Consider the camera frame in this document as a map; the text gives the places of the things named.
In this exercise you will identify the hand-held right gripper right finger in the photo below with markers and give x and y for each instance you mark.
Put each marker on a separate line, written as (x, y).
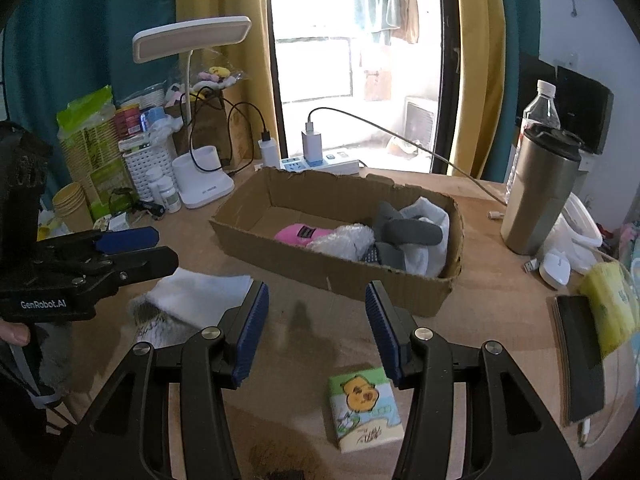
(382, 332)

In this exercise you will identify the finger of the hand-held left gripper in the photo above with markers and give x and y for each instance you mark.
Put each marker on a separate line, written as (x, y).
(145, 262)
(125, 240)

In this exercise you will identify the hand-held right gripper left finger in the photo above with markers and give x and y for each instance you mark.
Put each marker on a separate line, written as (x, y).
(252, 330)

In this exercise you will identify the grey furry cloth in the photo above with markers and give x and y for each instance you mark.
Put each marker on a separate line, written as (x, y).
(160, 332)

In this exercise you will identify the cardboard box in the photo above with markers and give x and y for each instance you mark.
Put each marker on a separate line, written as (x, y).
(300, 272)

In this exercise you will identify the bear print tissue packet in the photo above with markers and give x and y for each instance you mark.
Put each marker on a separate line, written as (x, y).
(367, 410)

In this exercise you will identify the white fluffy cloth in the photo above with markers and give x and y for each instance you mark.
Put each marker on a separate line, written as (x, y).
(345, 242)

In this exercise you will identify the pink plush toy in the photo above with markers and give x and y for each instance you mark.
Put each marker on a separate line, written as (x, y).
(300, 235)

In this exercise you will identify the brown scrubber ball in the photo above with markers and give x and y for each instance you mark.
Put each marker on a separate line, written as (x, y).
(285, 460)

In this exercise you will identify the person's left forearm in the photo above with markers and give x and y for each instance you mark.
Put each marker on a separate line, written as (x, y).
(52, 360)

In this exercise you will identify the person's left hand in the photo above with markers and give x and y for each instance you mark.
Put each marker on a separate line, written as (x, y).
(15, 332)

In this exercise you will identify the small white box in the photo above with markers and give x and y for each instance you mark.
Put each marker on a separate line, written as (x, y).
(119, 221)

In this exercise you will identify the stack of paper cups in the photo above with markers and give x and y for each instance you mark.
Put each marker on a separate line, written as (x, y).
(72, 207)

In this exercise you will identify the white pill bottle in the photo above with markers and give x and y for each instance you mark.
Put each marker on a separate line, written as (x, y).
(171, 197)
(154, 182)

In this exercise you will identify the white perforated basket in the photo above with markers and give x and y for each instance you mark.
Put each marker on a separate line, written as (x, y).
(150, 170)

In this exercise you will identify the white desk lamp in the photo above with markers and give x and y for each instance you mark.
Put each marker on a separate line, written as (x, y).
(205, 190)

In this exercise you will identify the green pack of paper cups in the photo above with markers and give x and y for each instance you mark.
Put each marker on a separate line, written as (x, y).
(95, 150)

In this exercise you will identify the red can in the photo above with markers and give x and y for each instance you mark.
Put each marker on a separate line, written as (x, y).
(127, 122)

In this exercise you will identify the brown paper bag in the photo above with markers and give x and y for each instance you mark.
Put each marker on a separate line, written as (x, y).
(210, 130)

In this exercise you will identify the white power strip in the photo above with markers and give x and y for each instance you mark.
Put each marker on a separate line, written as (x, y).
(335, 165)

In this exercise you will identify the white computer mouse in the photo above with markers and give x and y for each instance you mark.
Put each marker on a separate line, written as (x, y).
(556, 267)

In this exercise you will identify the bag of plush toys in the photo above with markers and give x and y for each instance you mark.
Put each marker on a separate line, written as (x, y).
(215, 77)

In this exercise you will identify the white and blue charger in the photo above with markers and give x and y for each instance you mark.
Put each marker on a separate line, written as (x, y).
(312, 147)

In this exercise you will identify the black notebook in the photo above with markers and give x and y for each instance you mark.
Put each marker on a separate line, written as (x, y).
(580, 355)

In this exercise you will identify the steel tumbler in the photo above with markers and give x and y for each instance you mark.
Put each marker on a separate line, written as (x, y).
(535, 200)

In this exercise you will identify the teal curtain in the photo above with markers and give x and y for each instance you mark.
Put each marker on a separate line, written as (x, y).
(515, 20)
(75, 35)

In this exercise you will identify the white plastic container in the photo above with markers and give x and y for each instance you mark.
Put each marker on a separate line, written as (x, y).
(575, 240)

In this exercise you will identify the outdoor air conditioner unit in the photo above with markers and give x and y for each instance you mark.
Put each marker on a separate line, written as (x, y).
(420, 120)

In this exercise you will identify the yellow tissue pack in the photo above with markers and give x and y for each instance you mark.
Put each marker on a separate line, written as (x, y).
(610, 305)

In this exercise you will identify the yellow curtain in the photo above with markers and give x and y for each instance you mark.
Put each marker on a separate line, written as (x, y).
(475, 60)
(240, 0)

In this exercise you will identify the clear water bottle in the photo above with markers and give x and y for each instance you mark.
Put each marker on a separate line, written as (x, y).
(542, 107)

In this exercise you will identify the black monitor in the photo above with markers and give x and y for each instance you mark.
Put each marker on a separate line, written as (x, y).
(535, 85)

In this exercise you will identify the beige hanging towel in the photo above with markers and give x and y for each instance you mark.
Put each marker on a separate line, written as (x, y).
(410, 5)

